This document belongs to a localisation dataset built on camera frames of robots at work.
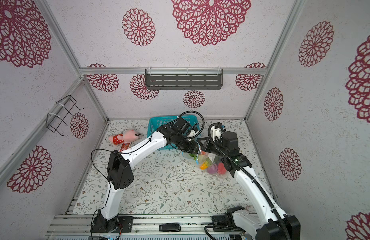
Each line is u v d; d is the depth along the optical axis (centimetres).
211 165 84
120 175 51
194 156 86
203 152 67
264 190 45
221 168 88
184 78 98
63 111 80
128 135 101
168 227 70
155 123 109
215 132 67
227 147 57
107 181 56
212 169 87
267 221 39
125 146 103
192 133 78
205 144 65
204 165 87
